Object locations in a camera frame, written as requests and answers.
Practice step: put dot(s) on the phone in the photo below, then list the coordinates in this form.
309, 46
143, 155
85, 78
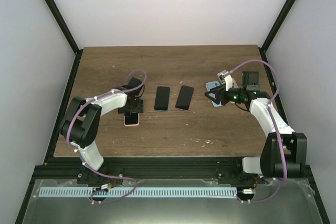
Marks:
184, 98
162, 98
132, 119

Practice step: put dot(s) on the black frame post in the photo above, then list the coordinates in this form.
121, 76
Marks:
286, 8
62, 25

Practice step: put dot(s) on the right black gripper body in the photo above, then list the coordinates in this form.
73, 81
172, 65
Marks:
226, 100

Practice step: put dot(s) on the left black frame post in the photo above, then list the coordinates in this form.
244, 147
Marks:
62, 25

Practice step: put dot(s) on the left black table edge rail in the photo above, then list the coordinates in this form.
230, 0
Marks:
64, 102

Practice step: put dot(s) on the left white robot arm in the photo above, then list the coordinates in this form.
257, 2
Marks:
80, 124

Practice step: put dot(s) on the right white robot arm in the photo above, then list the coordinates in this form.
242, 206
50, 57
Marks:
285, 150

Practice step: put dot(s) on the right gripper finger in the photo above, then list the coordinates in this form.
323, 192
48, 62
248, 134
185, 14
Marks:
215, 90
215, 101

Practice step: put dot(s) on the light blue phone case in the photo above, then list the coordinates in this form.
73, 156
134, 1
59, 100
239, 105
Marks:
211, 85

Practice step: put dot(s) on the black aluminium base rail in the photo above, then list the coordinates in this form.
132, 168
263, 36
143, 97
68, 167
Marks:
225, 170

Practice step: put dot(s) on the light blue slotted cable duct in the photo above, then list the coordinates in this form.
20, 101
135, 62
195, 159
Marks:
145, 192

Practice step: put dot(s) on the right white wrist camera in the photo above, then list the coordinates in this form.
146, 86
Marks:
226, 79

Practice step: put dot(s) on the right black frame post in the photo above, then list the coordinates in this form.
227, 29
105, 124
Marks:
286, 8

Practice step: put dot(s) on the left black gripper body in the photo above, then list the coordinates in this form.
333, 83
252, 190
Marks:
129, 108

